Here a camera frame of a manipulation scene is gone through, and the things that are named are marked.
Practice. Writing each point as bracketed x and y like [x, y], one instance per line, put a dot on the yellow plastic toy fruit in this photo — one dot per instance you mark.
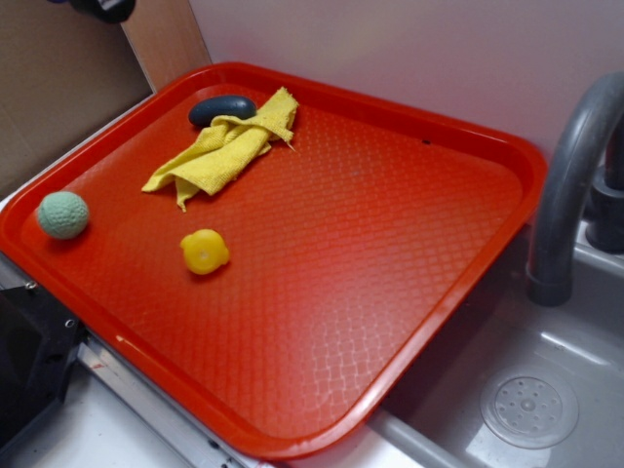
[204, 251]

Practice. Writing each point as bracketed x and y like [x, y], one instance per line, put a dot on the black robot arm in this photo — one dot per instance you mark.
[107, 11]

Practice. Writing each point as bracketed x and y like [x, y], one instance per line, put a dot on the dark faucet knob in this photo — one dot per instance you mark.
[605, 228]

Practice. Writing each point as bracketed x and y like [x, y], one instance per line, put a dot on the red plastic tray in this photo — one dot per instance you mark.
[348, 250]

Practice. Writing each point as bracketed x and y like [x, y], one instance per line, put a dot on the dark green plastic pickle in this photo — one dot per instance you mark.
[203, 112]

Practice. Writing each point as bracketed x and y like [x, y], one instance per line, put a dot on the black metal bracket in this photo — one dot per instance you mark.
[39, 345]

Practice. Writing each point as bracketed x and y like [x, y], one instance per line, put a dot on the pale green textured ball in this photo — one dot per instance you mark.
[63, 215]

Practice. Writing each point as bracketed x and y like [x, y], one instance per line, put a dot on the yellow cloth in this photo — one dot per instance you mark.
[223, 150]

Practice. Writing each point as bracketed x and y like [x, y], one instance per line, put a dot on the grey toy sink basin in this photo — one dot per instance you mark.
[508, 383]

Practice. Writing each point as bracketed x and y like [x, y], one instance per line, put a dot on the wooden back panel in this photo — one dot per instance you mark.
[166, 40]

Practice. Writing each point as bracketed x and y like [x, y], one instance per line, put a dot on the grey curved faucet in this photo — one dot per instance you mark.
[565, 196]

